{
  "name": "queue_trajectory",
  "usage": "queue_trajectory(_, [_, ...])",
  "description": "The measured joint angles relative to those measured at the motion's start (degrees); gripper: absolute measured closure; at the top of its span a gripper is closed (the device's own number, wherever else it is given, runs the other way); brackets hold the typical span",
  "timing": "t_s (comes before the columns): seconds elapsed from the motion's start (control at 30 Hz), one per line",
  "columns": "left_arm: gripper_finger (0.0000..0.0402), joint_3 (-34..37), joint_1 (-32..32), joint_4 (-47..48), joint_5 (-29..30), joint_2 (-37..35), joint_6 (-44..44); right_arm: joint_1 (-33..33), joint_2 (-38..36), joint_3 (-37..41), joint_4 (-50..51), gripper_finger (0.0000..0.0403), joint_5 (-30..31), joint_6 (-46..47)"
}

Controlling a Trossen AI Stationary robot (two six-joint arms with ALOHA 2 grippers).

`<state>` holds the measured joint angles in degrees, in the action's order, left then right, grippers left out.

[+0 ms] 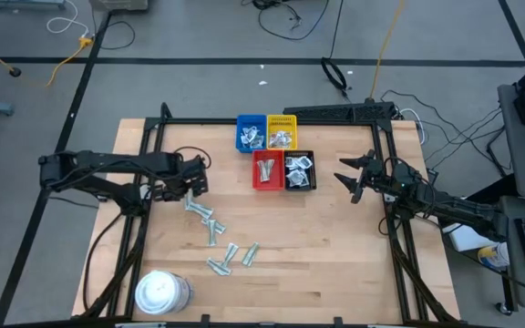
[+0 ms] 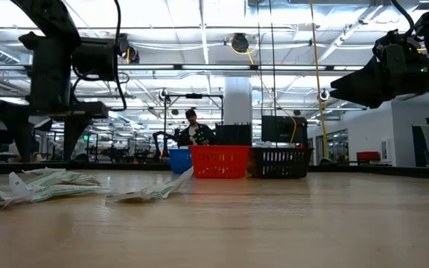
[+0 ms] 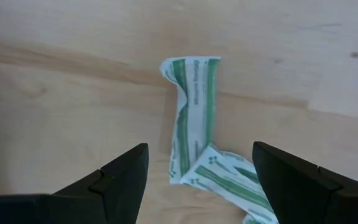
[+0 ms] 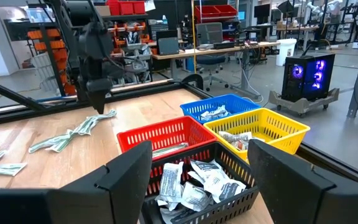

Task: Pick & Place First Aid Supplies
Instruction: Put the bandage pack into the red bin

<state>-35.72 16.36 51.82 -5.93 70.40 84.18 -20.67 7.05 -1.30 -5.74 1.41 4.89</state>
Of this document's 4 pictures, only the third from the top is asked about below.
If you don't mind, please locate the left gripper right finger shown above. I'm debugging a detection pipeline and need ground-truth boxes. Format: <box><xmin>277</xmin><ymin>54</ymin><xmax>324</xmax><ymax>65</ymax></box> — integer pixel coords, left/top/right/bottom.
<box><xmin>252</xmin><ymin>141</ymin><xmax>358</xmax><ymax>224</ymax></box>

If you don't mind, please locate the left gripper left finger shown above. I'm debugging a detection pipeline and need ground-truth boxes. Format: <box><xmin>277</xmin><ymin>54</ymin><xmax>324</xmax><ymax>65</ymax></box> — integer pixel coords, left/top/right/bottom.
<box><xmin>53</xmin><ymin>142</ymin><xmax>150</xmax><ymax>224</ymax></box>

